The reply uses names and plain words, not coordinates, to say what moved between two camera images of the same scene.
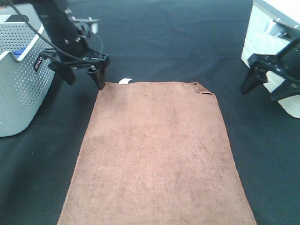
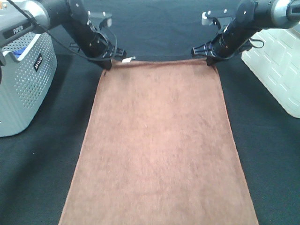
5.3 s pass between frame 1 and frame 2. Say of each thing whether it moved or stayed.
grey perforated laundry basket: stayed
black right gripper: moved
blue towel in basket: stayed
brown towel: moved
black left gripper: moved
